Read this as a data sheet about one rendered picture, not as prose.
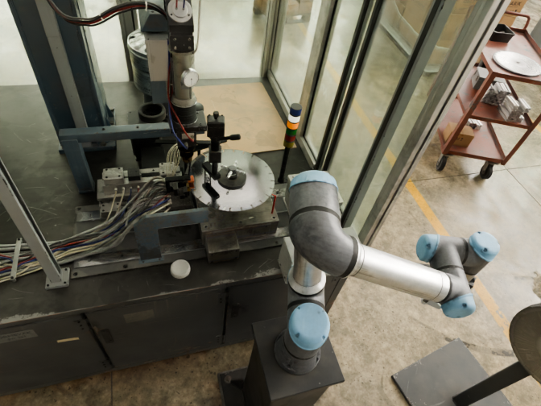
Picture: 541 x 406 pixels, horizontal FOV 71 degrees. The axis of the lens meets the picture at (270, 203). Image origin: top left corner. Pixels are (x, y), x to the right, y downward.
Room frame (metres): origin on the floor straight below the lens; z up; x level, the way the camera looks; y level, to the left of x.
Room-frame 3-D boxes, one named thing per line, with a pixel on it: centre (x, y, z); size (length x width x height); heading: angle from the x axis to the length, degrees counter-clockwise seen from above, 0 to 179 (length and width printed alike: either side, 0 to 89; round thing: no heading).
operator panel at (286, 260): (0.83, -0.22, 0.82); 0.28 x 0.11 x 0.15; 114
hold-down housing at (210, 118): (0.96, 0.22, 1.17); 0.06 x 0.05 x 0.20; 105
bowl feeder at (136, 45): (1.64, 0.64, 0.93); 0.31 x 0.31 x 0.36
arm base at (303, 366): (0.48, -0.18, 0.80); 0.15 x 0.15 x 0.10
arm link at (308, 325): (0.49, -0.18, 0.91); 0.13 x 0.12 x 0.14; 6
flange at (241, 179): (1.01, 0.16, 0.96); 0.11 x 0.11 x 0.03
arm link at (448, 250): (0.63, -0.47, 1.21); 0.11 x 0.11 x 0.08; 6
